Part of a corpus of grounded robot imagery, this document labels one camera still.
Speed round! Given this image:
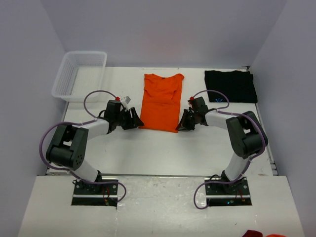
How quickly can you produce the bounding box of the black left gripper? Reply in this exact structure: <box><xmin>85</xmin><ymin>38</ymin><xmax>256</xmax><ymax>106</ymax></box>
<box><xmin>114</xmin><ymin>107</ymin><xmax>143</xmax><ymax>130</ymax></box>

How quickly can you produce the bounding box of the orange t shirt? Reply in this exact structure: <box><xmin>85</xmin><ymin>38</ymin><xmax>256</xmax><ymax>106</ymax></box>
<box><xmin>140</xmin><ymin>74</ymin><xmax>184</xmax><ymax>133</ymax></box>

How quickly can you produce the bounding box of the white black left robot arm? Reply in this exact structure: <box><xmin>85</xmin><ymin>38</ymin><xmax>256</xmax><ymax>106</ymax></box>
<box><xmin>44</xmin><ymin>100</ymin><xmax>144</xmax><ymax>194</ymax></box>

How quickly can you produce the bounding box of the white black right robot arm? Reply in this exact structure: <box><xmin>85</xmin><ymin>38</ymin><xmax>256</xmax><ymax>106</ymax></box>
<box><xmin>176</xmin><ymin>97</ymin><xmax>268</xmax><ymax>194</ymax></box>

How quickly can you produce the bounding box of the folded black t shirt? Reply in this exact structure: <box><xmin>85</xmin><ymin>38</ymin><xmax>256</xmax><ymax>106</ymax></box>
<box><xmin>204</xmin><ymin>70</ymin><xmax>258</xmax><ymax>104</ymax></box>

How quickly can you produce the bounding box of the white plastic mesh basket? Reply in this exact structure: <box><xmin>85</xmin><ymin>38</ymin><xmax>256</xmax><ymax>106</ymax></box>
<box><xmin>51</xmin><ymin>51</ymin><xmax>107</xmax><ymax>103</ymax></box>

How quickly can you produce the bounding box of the dark red cloth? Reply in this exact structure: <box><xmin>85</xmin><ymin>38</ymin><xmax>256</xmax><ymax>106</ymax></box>
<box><xmin>242</xmin><ymin>230</ymin><xmax>263</xmax><ymax>237</ymax></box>

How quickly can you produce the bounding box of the orange cloth at edge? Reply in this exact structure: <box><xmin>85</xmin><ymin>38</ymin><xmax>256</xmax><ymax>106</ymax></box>
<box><xmin>266</xmin><ymin>234</ymin><xmax>287</xmax><ymax>237</ymax></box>

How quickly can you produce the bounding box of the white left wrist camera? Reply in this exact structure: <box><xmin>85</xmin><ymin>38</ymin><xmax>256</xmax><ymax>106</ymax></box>
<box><xmin>120</xmin><ymin>96</ymin><xmax>131</xmax><ymax>110</ymax></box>

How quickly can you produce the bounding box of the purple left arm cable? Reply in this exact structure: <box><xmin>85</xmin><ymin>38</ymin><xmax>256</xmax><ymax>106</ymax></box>
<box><xmin>39</xmin><ymin>90</ymin><xmax>121</xmax><ymax>185</ymax></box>

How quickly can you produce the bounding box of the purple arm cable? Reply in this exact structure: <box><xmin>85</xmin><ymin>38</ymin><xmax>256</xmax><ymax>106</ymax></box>
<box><xmin>189</xmin><ymin>90</ymin><xmax>269</xmax><ymax>185</ymax></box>
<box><xmin>39</xmin><ymin>90</ymin><xmax>121</xmax><ymax>185</ymax></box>

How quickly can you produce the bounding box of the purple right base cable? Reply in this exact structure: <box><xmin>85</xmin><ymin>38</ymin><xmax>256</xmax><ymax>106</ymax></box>
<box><xmin>194</xmin><ymin>180</ymin><xmax>223</xmax><ymax>210</ymax></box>

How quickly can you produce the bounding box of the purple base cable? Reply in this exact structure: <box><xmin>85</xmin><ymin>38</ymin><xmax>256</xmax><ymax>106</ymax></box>
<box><xmin>98</xmin><ymin>181</ymin><xmax>127</xmax><ymax>204</ymax></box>
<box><xmin>194</xmin><ymin>180</ymin><xmax>223</xmax><ymax>210</ymax></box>

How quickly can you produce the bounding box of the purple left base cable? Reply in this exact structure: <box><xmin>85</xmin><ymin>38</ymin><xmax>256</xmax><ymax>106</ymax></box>
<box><xmin>98</xmin><ymin>181</ymin><xmax>127</xmax><ymax>204</ymax></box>

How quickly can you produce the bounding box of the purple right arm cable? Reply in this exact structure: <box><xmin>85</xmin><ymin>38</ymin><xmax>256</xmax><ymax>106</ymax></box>
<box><xmin>189</xmin><ymin>90</ymin><xmax>269</xmax><ymax>185</ymax></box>

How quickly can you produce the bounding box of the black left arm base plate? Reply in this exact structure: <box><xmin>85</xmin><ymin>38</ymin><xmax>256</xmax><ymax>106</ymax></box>
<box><xmin>71</xmin><ymin>180</ymin><xmax>118</xmax><ymax>207</ymax></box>

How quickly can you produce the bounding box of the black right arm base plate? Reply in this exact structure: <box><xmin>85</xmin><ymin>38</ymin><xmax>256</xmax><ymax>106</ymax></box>
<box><xmin>205</xmin><ymin>177</ymin><xmax>252</xmax><ymax>207</ymax></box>

